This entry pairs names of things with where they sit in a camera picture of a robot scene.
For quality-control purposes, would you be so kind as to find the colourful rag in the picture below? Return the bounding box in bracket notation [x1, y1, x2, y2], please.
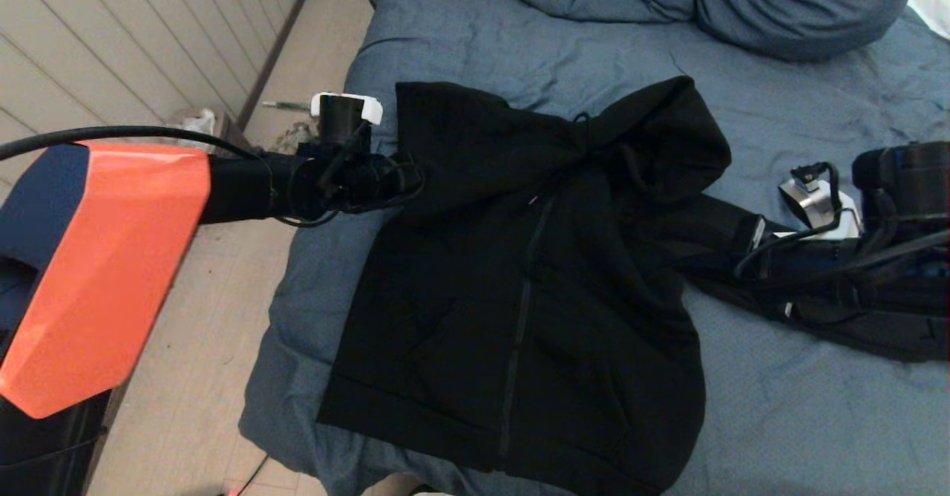
[275, 121, 321, 155]

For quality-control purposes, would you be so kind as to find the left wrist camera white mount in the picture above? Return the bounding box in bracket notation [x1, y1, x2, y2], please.
[310, 92, 384, 157]

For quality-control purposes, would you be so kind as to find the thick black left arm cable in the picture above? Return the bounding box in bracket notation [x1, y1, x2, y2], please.
[0, 125, 262, 163]

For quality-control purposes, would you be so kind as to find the clear plastic bin bag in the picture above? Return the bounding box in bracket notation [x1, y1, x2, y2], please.
[180, 108, 217, 137]

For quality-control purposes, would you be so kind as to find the blue bed sheet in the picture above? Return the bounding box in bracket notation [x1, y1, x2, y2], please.
[239, 0, 950, 496]

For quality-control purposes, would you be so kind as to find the brown trash bin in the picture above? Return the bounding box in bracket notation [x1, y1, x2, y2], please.
[171, 107, 252, 154]

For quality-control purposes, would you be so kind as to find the blue pillow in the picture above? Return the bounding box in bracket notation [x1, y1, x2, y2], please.
[694, 0, 928, 62]

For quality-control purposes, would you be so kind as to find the black garment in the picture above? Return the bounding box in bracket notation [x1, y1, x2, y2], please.
[317, 75, 950, 496]

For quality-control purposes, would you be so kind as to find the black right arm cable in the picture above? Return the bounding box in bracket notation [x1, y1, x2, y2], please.
[733, 162, 950, 280]

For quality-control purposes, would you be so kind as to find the thin black left camera cable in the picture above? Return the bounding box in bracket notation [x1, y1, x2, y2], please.
[273, 153, 426, 229]

